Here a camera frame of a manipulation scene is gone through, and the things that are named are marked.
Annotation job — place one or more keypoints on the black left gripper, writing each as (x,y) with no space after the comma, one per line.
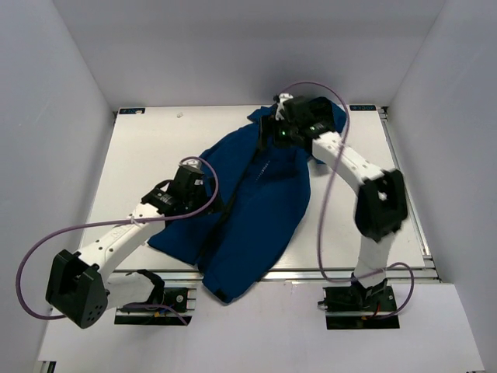
(215,207)

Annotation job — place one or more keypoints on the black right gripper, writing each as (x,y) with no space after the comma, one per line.
(269,124)

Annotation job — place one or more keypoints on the blue and black jacket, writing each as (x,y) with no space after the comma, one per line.
(265,194)

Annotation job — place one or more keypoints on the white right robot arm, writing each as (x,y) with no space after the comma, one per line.
(381,202)

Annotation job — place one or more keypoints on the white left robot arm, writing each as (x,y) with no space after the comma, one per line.
(81,284)

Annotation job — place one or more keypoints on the right blue table label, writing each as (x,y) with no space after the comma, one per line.
(362,108)

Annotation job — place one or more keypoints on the blue table label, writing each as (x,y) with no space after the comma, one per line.
(131,111)
(362,108)

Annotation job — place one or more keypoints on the left blue table label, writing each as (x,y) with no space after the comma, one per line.
(131,111)

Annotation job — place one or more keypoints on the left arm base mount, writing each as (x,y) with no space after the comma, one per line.
(168,305)

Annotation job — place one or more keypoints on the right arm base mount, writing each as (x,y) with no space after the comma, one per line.
(344,311)

